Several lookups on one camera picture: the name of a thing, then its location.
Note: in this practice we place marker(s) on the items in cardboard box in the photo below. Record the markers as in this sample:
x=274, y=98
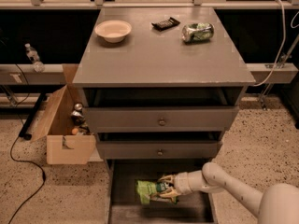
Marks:
x=80, y=125

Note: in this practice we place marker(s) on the white bowl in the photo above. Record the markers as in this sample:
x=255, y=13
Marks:
x=113, y=31

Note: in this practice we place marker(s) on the crushed green soda can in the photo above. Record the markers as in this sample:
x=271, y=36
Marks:
x=195, y=32

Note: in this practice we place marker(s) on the middle grey drawer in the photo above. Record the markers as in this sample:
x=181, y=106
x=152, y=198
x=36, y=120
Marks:
x=160, y=145

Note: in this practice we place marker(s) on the bottom grey drawer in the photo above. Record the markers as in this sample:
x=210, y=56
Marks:
x=125, y=205

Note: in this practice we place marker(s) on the green rice chip bag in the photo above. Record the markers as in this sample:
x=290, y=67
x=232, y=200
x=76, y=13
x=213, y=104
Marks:
x=152, y=191

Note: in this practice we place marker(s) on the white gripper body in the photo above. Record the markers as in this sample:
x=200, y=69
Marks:
x=181, y=183

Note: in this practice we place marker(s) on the cardboard box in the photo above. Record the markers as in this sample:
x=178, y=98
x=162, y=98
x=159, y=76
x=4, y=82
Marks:
x=63, y=144

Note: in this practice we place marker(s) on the top grey drawer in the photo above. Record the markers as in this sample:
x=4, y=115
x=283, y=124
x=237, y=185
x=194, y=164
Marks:
x=160, y=119

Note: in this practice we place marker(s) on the grey drawer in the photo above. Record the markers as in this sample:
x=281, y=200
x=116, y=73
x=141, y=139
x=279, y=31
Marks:
x=125, y=205
x=160, y=145
x=160, y=119

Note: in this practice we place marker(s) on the grey drawer cabinet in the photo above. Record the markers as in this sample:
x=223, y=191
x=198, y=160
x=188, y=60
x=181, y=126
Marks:
x=150, y=68

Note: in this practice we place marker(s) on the black chocolate bar wrapper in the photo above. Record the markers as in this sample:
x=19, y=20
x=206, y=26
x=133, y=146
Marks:
x=167, y=24

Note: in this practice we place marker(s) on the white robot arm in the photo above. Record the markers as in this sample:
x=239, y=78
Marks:
x=279, y=204

